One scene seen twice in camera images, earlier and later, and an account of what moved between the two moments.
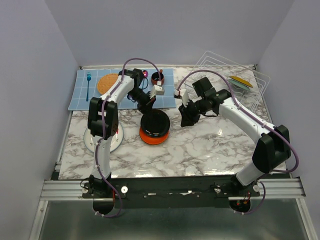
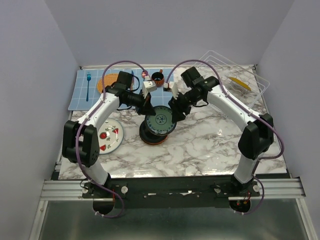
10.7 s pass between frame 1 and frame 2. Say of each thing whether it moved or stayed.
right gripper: moved
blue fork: stayed
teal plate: moved
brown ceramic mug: stayed
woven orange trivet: stayed
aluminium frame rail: stayed
